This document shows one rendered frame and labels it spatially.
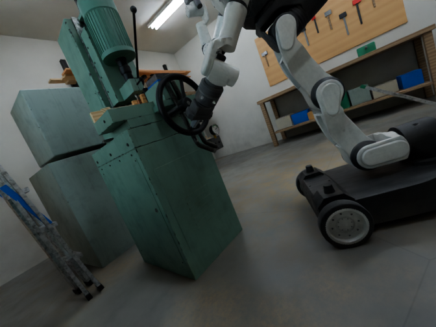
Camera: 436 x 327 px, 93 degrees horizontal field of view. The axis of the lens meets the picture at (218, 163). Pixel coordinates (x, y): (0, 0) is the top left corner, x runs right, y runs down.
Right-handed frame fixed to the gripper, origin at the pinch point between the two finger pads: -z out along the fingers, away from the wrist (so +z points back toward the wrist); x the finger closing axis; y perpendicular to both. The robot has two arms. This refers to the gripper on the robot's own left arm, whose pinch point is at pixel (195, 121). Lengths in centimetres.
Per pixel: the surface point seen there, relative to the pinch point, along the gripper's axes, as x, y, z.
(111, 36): -14, 64, -2
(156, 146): -8.8, 7.8, -23.5
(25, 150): -65, 171, -205
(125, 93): -10, 48, -24
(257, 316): -4, -72, -24
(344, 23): 325, 133, 51
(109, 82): -16, 57, -24
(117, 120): -23.9, 18.6, -15.5
